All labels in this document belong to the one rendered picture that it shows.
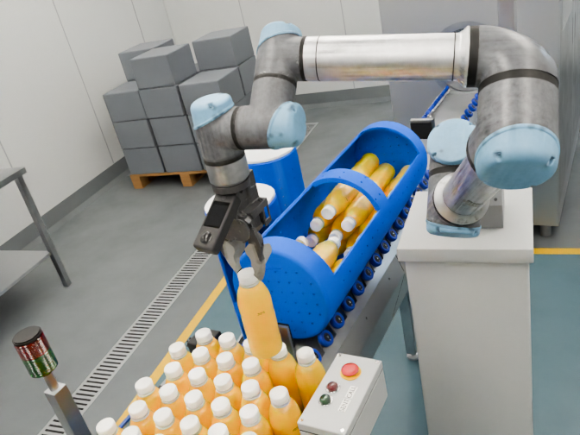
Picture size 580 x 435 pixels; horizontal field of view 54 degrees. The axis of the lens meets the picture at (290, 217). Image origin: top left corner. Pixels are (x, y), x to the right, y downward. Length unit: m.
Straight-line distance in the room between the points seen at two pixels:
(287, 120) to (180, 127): 4.23
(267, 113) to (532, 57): 0.41
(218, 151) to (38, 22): 4.76
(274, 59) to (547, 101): 0.43
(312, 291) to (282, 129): 0.59
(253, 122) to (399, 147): 1.23
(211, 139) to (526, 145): 0.50
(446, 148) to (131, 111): 4.28
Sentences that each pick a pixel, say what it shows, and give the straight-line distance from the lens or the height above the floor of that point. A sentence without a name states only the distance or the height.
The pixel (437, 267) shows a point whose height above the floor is 1.09.
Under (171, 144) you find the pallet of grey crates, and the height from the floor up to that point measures 0.41.
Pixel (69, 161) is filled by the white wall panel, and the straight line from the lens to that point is 5.68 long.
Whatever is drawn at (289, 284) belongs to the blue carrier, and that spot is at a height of 1.14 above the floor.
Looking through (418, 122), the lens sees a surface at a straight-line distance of 2.52.
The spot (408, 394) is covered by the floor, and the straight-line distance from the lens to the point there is 2.71.
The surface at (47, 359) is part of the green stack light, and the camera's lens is 1.41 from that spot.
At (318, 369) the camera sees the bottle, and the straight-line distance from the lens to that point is 1.31.
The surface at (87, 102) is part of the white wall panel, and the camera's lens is 5.94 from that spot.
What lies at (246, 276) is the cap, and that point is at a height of 1.34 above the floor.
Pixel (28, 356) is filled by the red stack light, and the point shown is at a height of 1.22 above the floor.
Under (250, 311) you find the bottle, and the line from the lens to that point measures 1.14.
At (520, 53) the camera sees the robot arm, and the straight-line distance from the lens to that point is 0.94.
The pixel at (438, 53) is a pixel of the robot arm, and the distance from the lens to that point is 0.96.
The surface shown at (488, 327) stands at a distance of 1.61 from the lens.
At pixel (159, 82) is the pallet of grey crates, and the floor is 0.97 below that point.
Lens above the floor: 1.93
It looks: 27 degrees down
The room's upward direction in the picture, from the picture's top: 13 degrees counter-clockwise
